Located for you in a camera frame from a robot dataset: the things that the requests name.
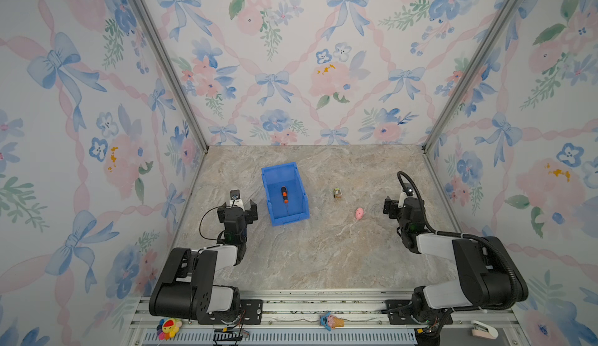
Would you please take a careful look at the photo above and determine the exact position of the orange black screwdriver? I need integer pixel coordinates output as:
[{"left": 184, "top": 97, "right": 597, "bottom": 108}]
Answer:
[{"left": 281, "top": 187, "right": 289, "bottom": 204}]

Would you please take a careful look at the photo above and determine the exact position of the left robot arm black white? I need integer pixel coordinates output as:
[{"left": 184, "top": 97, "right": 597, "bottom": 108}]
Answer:
[{"left": 149, "top": 200, "right": 259, "bottom": 325}]

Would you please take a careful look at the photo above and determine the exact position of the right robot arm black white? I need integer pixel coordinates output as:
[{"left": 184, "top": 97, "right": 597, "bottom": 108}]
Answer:
[{"left": 383, "top": 197, "right": 529, "bottom": 324}]

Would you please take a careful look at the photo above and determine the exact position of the blue plastic bin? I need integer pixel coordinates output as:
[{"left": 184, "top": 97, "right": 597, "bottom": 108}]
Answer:
[{"left": 262, "top": 162, "right": 310, "bottom": 227}]

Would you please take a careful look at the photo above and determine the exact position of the pink pig toy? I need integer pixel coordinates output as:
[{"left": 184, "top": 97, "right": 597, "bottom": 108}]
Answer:
[{"left": 354, "top": 207, "right": 364, "bottom": 221}]

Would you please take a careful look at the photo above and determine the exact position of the white pink stapler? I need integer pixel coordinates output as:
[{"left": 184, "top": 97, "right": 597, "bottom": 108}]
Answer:
[{"left": 471, "top": 320, "right": 499, "bottom": 340}]

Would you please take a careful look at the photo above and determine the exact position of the rainbow flower toy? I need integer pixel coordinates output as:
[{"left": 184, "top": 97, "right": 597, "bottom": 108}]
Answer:
[{"left": 157, "top": 317, "right": 183, "bottom": 341}]

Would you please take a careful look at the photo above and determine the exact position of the ice cream cone toy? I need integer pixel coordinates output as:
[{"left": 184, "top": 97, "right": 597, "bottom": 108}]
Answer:
[{"left": 319, "top": 313, "right": 345, "bottom": 331}]

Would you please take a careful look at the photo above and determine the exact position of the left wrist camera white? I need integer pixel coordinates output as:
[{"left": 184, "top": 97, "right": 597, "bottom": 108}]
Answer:
[{"left": 229, "top": 190, "right": 244, "bottom": 209}]

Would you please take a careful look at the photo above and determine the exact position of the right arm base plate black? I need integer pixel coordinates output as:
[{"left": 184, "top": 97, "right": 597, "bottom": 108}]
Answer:
[{"left": 382, "top": 299, "right": 445, "bottom": 327}]

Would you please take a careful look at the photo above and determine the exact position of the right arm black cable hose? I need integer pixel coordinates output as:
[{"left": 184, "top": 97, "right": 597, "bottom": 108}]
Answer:
[{"left": 396, "top": 171, "right": 520, "bottom": 310}]

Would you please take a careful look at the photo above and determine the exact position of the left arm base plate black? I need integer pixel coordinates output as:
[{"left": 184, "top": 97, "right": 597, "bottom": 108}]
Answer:
[{"left": 198, "top": 299, "right": 263, "bottom": 327}]

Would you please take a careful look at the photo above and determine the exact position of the aluminium rail frame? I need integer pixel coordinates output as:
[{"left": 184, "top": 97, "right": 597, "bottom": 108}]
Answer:
[{"left": 122, "top": 289, "right": 530, "bottom": 345}]

